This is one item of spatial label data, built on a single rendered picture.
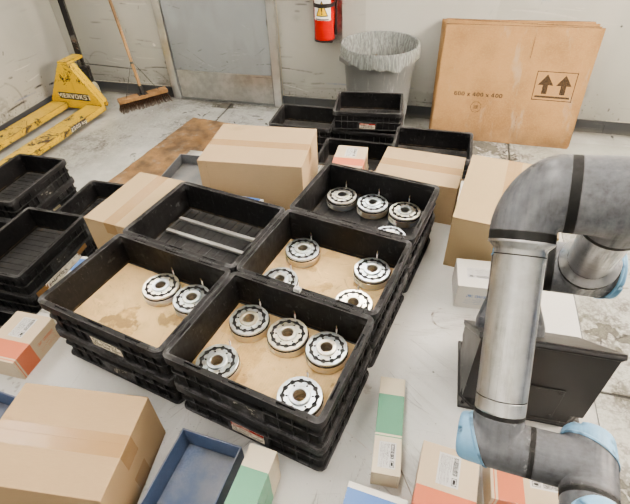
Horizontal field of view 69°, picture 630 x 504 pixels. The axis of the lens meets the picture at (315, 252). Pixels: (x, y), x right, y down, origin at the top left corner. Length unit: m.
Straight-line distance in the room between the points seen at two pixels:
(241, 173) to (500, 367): 1.26
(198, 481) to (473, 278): 0.91
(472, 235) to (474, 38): 2.44
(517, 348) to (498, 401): 0.08
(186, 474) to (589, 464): 0.81
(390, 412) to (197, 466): 0.46
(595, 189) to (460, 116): 3.16
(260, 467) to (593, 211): 0.76
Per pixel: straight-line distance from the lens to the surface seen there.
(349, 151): 1.87
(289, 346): 1.14
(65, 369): 1.49
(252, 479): 1.04
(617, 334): 2.61
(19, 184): 2.88
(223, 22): 4.31
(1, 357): 1.50
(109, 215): 1.69
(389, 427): 1.14
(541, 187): 0.73
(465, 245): 1.53
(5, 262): 2.34
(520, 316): 0.75
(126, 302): 1.39
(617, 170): 0.75
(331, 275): 1.34
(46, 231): 2.43
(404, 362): 1.32
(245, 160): 1.76
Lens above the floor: 1.77
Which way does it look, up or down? 41 degrees down
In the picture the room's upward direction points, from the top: 3 degrees counter-clockwise
